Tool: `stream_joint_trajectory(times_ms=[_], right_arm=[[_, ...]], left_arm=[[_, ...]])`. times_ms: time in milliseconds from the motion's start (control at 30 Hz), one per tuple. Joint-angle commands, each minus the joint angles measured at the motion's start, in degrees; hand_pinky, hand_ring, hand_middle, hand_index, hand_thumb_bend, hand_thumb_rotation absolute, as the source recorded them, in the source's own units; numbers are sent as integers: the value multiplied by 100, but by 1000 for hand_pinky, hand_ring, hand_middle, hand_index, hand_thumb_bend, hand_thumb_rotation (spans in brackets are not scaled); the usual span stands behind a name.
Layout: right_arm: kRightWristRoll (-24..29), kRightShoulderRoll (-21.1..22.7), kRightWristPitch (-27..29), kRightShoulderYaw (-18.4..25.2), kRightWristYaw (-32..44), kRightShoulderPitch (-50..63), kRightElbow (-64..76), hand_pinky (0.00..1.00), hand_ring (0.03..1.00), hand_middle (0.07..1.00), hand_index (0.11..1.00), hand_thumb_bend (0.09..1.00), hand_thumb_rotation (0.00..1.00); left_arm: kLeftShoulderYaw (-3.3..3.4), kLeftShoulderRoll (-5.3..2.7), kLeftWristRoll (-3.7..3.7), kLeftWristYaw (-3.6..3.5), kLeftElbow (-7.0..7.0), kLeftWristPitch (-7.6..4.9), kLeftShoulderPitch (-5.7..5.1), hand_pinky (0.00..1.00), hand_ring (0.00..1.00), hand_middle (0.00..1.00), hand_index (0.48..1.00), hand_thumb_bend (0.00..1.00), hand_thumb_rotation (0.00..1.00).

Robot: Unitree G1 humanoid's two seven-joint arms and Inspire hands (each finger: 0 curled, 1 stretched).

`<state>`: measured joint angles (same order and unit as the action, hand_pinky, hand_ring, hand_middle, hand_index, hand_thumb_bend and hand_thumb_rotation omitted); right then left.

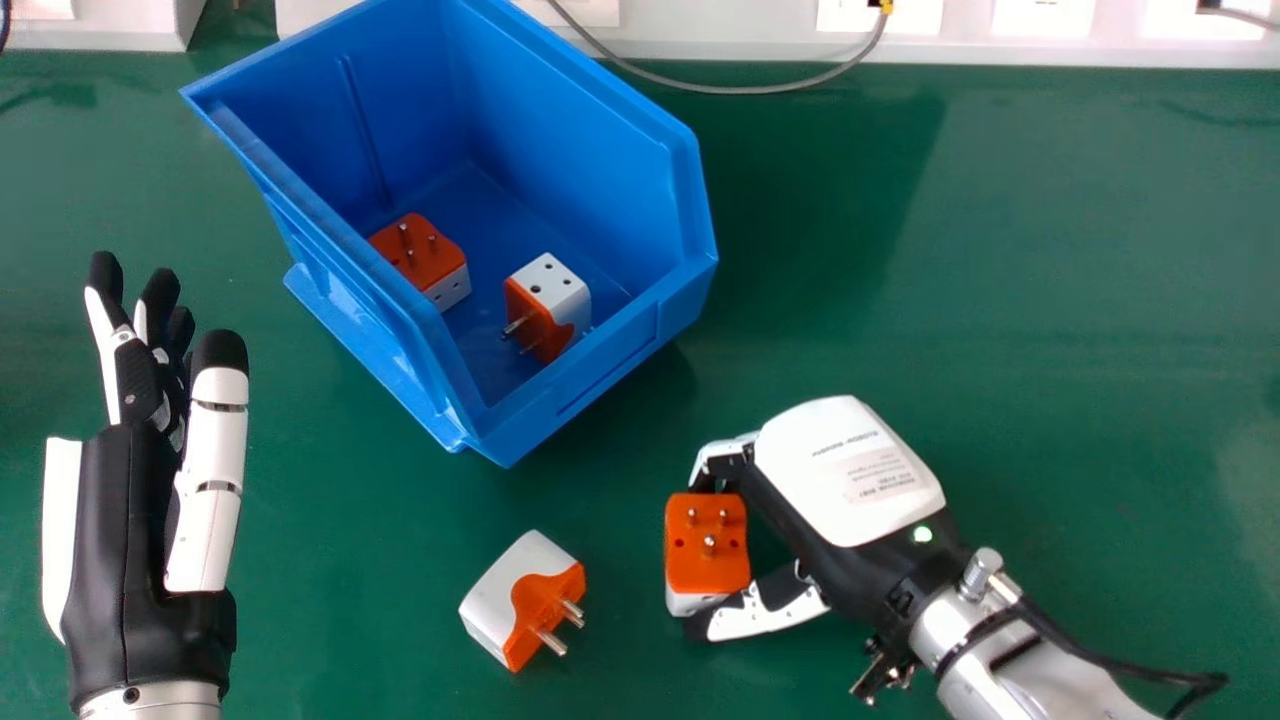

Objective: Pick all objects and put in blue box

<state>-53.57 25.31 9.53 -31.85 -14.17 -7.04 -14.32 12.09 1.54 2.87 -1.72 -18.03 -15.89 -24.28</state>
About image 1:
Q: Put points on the white socket strip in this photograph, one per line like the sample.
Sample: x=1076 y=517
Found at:
x=760 y=25

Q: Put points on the blue plastic bin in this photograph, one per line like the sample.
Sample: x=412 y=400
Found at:
x=450 y=210

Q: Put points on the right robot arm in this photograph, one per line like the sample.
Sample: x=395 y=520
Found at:
x=1010 y=650

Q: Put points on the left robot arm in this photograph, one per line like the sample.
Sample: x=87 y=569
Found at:
x=150 y=702

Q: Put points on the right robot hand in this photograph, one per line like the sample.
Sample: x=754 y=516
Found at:
x=850 y=500

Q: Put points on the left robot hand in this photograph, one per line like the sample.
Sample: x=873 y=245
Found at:
x=130 y=520

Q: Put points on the white-and-orange plug adapter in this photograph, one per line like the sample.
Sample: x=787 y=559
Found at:
x=545 y=305
x=520 y=600
x=422 y=258
x=705 y=550

